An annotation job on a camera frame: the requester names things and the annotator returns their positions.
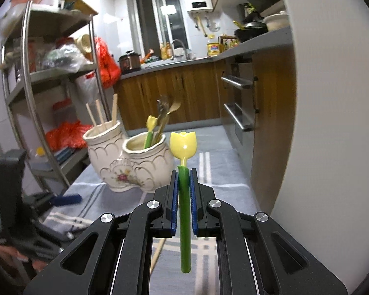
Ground yellow tulip green handle spoon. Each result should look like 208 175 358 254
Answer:
170 131 197 274

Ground gold fork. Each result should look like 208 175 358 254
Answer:
154 99 181 143

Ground silver fork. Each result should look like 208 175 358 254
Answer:
152 95 169 145

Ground wooden kitchen cabinets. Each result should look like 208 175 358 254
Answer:
114 46 296 211

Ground kitchen window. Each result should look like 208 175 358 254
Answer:
133 0 190 59

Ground white ceramic double utensil holder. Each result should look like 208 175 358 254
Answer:
83 121 174 193

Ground grey plaid tablecloth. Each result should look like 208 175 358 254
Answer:
42 125 261 295

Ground red plastic bag lower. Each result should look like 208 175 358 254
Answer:
45 120 92 152

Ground yellow tulip green spoon in holder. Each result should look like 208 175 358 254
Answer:
144 115 158 149

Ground wooden chopstick in holder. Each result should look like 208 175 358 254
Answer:
111 93 118 126

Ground metal shelf rack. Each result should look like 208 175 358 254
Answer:
0 1 111 192

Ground white refrigerator side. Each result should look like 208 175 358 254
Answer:
272 0 369 292

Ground steel oven drawers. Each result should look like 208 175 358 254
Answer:
220 60 259 161

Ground red plastic bag hanging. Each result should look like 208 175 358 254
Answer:
94 37 121 89

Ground clear plastic bag on shelf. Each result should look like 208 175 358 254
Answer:
42 43 92 73

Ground dark rice cooker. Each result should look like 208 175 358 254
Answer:
119 50 141 74

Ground chrome faucet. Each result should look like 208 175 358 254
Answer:
170 39 189 61

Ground yellow oil bottle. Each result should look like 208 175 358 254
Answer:
207 34 220 57

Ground black wok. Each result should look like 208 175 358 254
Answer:
233 21 268 43

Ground white pot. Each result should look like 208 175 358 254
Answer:
263 11 290 31

